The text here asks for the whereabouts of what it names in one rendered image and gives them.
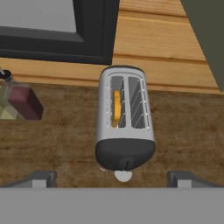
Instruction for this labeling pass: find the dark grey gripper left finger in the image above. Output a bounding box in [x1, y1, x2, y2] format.
[0, 170, 58, 189]

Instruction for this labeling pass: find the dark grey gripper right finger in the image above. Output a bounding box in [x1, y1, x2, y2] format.
[166, 171, 224, 189]

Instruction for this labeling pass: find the white toaster lever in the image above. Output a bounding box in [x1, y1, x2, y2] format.
[114, 170, 133, 184]

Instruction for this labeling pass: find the silver and black toaster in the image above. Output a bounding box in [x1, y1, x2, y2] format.
[94, 65, 157, 172]

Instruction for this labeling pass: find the orange bread slice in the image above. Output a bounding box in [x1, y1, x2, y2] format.
[111, 89, 122, 128]

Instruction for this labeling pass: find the dark red box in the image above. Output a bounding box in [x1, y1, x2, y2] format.
[7, 86, 45, 122]

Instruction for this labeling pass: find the clear glass bottle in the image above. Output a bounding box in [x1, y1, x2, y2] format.
[0, 67, 19, 121]

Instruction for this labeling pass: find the dark grey cupboard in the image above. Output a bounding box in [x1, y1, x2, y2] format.
[179, 0, 224, 94]

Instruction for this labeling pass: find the dark framed window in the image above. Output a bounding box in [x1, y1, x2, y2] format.
[0, 0, 121, 67]

